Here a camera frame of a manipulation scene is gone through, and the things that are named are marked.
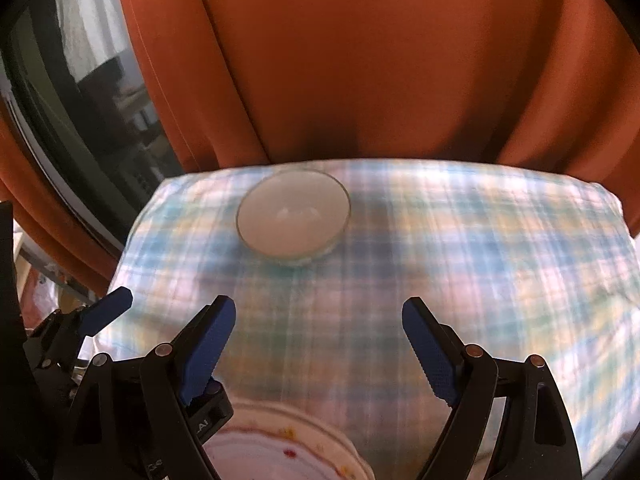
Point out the blue patterned white bowl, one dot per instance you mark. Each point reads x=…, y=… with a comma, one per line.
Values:
x=292, y=220

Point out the plaid tablecloth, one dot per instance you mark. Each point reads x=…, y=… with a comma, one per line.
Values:
x=400, y=240

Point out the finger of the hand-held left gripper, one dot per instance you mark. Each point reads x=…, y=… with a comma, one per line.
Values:
x=210, y=415
x=107, y=306

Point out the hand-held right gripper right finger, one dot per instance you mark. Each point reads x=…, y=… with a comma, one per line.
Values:
x=430, y=355

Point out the yellow flower plate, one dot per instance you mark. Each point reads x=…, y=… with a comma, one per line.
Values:
x=325, y=432

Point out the red printed bag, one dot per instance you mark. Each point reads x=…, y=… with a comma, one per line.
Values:
x=42, y=292

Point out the orange curtain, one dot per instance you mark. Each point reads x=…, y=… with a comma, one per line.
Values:
x=375, y=60

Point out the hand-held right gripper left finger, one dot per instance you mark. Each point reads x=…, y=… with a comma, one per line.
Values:
x=210, y=345

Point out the dark glass window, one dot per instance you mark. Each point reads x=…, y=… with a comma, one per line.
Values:
x=75, y=85

